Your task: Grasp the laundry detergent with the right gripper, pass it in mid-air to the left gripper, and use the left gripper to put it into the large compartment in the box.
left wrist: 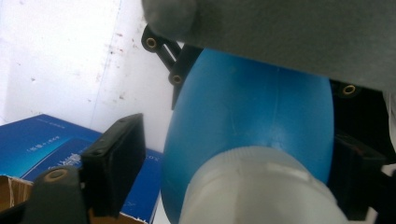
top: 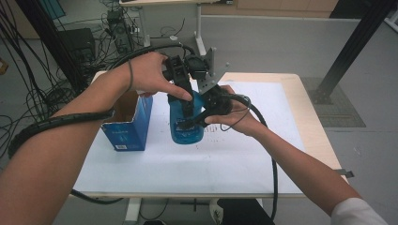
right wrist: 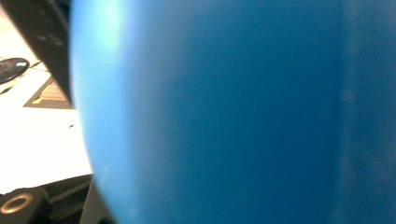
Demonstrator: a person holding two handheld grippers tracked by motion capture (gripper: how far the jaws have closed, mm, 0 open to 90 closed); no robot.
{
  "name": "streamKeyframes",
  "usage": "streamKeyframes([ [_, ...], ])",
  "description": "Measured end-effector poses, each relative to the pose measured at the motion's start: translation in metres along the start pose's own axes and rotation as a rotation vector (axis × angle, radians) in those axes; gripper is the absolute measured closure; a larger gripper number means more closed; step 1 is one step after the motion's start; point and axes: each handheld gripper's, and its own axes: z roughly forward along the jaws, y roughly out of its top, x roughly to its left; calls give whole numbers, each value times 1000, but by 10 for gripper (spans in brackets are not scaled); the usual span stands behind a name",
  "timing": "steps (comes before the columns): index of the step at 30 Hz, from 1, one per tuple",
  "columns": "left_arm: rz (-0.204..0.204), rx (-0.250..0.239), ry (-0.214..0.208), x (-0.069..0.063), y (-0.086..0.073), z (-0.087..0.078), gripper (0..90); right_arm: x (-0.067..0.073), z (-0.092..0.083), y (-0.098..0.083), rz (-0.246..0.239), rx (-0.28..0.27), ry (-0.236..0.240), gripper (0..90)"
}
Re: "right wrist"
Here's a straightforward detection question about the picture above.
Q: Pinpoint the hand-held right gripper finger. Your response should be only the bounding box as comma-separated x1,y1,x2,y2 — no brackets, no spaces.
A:
43,174,114,224

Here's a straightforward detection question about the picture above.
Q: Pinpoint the black computer mouse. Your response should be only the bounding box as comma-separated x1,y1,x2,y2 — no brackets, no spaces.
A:
0,57,31,86

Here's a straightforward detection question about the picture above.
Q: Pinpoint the brown mat with dark border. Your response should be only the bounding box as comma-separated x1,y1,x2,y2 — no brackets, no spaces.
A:
22,75,75,110

